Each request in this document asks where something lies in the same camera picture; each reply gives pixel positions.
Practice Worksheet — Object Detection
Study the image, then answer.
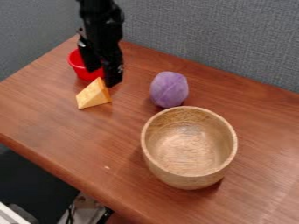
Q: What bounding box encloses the red plastic cup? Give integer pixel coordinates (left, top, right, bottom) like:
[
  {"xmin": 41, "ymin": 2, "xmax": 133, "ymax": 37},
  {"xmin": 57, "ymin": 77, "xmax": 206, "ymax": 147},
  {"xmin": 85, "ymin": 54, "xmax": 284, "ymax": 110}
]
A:
[{"xmin": 68, "ymin": 49, "xmax": 104, "ymax": 81}]

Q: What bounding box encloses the purple ball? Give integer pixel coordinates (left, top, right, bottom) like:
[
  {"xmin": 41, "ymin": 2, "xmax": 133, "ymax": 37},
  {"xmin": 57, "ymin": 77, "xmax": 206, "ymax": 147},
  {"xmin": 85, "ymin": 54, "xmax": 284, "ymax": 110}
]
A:
[{"xmin": 149, "ymin": 71, "xmax": 189, "ymax": 108}]

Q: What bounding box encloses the brown wooden bowl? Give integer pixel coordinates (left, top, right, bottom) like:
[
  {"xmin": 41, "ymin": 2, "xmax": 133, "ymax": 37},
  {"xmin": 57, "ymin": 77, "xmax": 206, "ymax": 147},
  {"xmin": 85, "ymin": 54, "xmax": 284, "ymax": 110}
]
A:
[{"xmin": 140, "ymin": 106, "xmax": 238, "ymax": 190}]

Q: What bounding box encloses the grey metal table frame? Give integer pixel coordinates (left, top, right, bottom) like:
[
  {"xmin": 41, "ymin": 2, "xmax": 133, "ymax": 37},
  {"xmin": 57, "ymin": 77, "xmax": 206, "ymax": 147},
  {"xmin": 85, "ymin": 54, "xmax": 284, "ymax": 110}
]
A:
[{"xmin": 57, "ymin": 192, "xmax": 113, "ymax": 224}]

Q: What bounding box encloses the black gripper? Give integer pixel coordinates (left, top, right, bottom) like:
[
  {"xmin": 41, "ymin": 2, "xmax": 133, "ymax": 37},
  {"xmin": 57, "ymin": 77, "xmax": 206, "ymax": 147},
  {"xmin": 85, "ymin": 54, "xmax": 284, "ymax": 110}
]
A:
[{"xmin": 77, "ymin": 11, "xmax": 124, "ymax": 88}]

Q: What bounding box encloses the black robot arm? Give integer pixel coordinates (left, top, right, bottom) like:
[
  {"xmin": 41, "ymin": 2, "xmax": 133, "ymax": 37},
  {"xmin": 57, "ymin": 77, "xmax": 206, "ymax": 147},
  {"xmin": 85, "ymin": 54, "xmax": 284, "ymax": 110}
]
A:
[{"xmin": 76, "ymin": 0, "xmax": 124, "ymax": 88}]

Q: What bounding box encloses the yellow cheese wedge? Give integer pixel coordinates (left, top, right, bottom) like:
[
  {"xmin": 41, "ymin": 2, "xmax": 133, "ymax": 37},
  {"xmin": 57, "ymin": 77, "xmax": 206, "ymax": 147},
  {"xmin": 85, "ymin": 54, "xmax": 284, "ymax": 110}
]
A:
[{"xmin": 76, "ymin": 78, "xmax": 112, "ymax": 109}]

